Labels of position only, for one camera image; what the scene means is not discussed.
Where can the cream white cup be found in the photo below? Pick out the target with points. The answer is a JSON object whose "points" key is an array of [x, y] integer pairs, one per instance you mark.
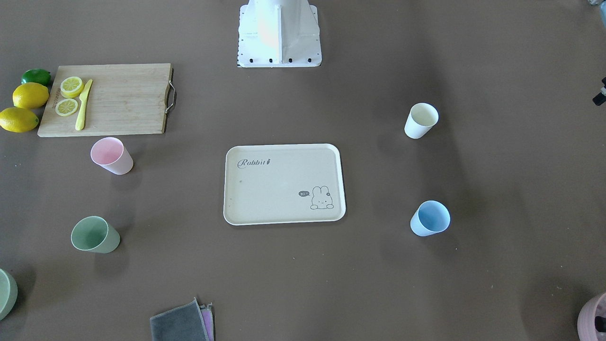
{"points": [[422, 117]]}

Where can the pink cup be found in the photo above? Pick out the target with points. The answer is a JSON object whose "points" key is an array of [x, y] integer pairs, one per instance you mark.
{"points": [[110, 154]]}

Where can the green cup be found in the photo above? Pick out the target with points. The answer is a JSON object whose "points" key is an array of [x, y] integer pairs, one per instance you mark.
{"points": [[95, 234]]}

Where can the beige rabbit tray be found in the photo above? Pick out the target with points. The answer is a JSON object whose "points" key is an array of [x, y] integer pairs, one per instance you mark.
{"points": [[286, 183]]}

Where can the blue cup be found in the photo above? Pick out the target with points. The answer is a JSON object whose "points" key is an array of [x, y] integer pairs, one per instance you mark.
{"points": [[430, 218]]}

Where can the pink cloth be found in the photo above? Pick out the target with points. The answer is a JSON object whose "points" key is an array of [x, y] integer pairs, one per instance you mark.
{"points": [[208, 321]]}

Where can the grey cloth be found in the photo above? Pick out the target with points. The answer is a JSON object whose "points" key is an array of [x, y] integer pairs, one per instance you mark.
{"points": [[183, 323]]}

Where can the wooden cutting board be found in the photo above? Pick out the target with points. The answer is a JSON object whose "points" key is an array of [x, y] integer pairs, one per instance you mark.
{"points": [[125, 99]]}

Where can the yellow plastic knife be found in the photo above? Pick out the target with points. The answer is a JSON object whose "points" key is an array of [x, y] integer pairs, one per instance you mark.
{"points": [[80, 121]]}

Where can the lemon slice lower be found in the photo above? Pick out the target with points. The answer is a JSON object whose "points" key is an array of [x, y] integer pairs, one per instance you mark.
{"points": [[66, 107]]}

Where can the lemon slice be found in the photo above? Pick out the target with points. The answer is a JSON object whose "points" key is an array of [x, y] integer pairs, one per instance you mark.
{"points": [[66, 107], [71, 87]]}

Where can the lemon slice upper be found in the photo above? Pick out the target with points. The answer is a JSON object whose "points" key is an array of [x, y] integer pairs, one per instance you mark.
{"points": [[71, 87]]}

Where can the green lime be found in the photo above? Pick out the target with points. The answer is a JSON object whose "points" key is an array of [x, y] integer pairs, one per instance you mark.
{"points": [[39, 76]]}

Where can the yellow lemon upper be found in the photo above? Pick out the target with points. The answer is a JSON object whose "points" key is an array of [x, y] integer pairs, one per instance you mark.
{"points": [[30, 95]]}

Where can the yellow lemon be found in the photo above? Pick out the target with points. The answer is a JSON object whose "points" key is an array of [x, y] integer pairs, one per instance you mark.
{"points": [[30, 95], [18, 120]]}

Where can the yellow lemon lower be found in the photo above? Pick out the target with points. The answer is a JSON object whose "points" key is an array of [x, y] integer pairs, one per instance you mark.
{"points": [[18, 120]]}

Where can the green bowl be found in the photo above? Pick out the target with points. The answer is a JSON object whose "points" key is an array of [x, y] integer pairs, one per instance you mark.
{"points": [[8, 293]]}

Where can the pink bowl with ice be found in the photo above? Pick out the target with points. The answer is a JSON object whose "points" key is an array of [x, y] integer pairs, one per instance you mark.
{"points": [[591, 319]]}

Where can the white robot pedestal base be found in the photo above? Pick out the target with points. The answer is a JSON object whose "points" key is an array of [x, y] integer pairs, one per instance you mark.
{"points": [[279, 34]]}

